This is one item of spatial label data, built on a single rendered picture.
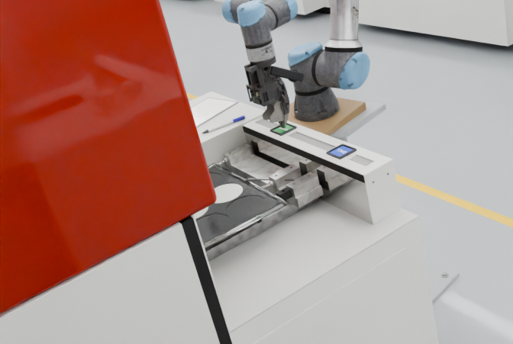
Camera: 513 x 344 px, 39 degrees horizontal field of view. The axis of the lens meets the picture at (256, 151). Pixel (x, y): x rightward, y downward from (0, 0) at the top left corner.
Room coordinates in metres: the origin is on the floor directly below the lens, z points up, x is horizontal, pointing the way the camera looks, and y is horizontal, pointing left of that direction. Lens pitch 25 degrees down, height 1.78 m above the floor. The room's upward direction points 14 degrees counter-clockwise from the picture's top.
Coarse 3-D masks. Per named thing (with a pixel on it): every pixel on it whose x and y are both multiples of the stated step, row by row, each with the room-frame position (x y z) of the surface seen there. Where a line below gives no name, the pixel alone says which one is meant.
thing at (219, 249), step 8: (288, 208) 1.65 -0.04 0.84; (296, 208) 1.66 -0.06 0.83; (304, 208) 1.67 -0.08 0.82; (272, 216) 1.62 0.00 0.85; (280, 216) 1.63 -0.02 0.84; (288, 216) 1.64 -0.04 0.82; (256, 224) 1.60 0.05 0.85; (264, 224) 1.61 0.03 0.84; (272, 224) 1.62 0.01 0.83; (240, 232) 1.58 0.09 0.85; (248, 232) 1.59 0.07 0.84; (256, 232) 1.60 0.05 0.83; (224, 240) 1.56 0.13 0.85; (232, 240) 1.57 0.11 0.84; (240, 240) 1.58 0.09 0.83; (208, 248) 1.54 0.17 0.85; (216, 248) 1.54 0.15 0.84; (224, 248) 1.55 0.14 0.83; (232, 248) 1.56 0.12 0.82; (208, 256) 1.53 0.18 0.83; (216, 256) 1.54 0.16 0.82
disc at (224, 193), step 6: (222, 186) 1.76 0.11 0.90; (228, 186) 1.75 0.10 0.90; (234, 186) 1.74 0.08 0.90; (240, 186) 1.73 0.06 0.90; (216, 192) 1.73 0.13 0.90; (222, 192) 1.72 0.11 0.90; (228, 192) 1.71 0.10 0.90; (234, 192) 1.70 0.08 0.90; (240, 192) 1.69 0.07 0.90; (222, 198) 1.69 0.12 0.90; (228, 198) 1.68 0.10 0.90
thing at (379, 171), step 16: (256, 128) 1.94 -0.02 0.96; (272, 128) 1.92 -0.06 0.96; (304, 128) 1.86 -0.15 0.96; (304, 144) 1.76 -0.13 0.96; (320, 144) 1.74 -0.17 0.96; (336, 144) 1.71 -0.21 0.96; (352, 144) 1.68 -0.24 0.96; (336, 160) 1.62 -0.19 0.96; (352, 160) 1.60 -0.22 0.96; (368, 160) 1.58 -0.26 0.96; (384, 160) 1.55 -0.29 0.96; (368, 176) 1.51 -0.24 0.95; (384, 176) 1.53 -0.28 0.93; (368, 192) 1.51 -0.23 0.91; (384, 192) 1.53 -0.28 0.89; (384, 208) 1.53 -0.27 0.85
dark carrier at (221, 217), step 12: (216, 168) 1.88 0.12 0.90; (216, 180) 1.80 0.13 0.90; (228, 180) 1.78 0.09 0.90; (252, 192) 1.68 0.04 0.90; (216, 204) 1.66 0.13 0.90; (228, 204) 1.64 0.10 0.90; (240, 204) 1.63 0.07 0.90; (252, 204) 1.61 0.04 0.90; (264, 204) 1.60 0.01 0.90; (204, 216) 1.62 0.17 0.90; (216, 216) 1.60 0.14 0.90; (228, 216) 1.59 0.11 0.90; (240, 216) 1.57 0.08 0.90; (252, 216) 1.56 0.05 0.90; (204, 228) 1.56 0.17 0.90; (216, 228) 1.54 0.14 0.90; (228, 228) 1.53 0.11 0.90; (204, 240) 1.50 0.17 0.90
